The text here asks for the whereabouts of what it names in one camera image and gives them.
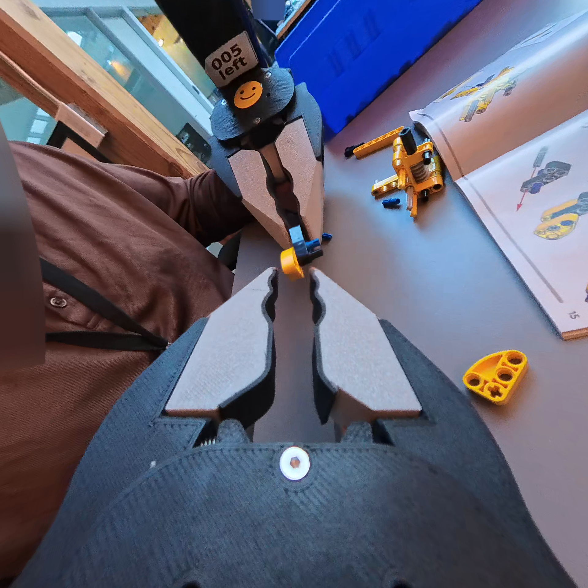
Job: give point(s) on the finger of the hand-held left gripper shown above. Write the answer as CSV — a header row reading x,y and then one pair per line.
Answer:
x,y
252,183
303,160

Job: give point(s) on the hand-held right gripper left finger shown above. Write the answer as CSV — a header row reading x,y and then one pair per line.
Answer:
x,y
220,358

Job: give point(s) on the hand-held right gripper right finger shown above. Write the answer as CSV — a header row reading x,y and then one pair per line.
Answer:
x,y
358,363

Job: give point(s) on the person's left forearm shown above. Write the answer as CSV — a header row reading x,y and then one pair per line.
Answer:
x,y
206,202

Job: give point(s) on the black lego pin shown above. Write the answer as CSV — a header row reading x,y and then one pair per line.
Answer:
x,y
353,149

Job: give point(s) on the yellow lego beam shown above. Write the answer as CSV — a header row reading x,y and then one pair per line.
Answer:
x,y
379,142

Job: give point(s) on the yellow lego assembly with spring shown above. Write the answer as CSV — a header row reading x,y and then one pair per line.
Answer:
x,y
411,165

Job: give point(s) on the yellow rounded triangular lego piece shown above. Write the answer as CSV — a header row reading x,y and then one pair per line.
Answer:
x,y
488,367

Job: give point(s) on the lego instruction booklet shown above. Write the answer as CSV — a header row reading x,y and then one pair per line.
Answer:
x,y
505,257

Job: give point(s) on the blue plastic bin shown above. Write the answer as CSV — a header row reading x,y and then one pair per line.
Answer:
x,y
367,46

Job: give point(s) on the glass cabinet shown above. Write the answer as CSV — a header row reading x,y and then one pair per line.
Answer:
x,y
138,41

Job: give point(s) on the wooden table frame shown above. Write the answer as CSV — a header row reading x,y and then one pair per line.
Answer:
x,y
92,78

